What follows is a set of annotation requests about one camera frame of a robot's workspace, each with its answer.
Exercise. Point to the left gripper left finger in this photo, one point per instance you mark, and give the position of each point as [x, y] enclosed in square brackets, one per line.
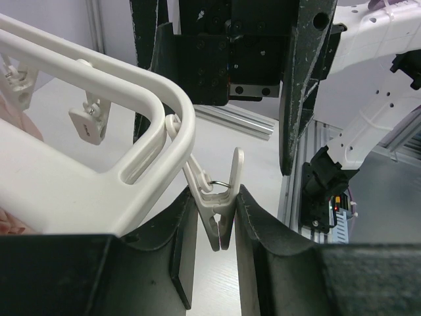
[149, 271]

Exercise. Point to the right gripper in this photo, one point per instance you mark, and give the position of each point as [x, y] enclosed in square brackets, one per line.
[241, 50]

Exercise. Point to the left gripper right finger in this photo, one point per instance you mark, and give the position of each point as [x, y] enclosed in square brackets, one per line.
[281, 272]

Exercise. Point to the white hanger end clip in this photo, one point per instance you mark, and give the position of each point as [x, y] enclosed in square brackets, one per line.
[215, 200]

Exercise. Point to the white plastic sock hanger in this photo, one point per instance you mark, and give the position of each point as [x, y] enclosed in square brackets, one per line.
[106, 157]

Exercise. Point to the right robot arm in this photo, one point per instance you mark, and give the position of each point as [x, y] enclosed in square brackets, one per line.
[367, 31]

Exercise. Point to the pink sock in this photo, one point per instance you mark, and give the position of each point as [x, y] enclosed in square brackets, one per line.
[10, 225]

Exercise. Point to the perforated cable duct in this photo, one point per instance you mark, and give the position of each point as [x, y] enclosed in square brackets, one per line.
[403, 142]

